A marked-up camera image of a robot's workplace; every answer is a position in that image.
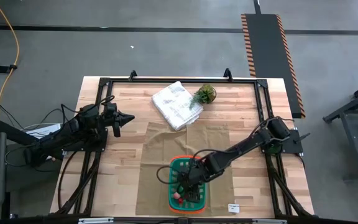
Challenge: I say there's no black striped floor mat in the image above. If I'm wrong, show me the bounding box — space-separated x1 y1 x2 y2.
241 13 306 119

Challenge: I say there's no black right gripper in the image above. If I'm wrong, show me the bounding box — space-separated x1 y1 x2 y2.
180 164 209 203

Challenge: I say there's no tan burlap cloth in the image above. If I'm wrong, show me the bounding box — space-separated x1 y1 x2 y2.
135 121 236 217

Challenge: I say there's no black metal rack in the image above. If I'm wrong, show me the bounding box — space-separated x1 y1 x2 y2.
323 77 358 181

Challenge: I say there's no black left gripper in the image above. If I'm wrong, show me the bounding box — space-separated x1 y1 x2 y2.
103 102 135 138

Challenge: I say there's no green succulent plant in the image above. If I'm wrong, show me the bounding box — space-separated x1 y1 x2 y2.
190 83 217 110

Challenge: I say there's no white paper sheet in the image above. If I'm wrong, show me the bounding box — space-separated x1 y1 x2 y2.
25 123 62 140

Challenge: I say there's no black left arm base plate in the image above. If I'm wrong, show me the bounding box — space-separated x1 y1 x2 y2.
62 129 108 153

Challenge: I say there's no silver bracket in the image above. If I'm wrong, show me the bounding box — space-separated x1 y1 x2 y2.
252 218 288 224
78 217 114 224

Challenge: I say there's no black table frame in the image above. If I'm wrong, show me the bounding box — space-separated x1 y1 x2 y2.
50 68 315 218

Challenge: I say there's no orange cable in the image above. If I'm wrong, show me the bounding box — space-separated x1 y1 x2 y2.
0 0 20 110

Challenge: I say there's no white plaid dish towel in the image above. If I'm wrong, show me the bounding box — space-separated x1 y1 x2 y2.
150 81 204 131

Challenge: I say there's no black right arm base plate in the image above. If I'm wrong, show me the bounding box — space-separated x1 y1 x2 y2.
261 129 304 155

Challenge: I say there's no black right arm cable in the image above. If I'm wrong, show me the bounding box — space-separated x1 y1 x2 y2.
156 148 198 186

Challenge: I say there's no teal plastic slotted basket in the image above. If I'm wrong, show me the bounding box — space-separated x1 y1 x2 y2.
168 157 207 212

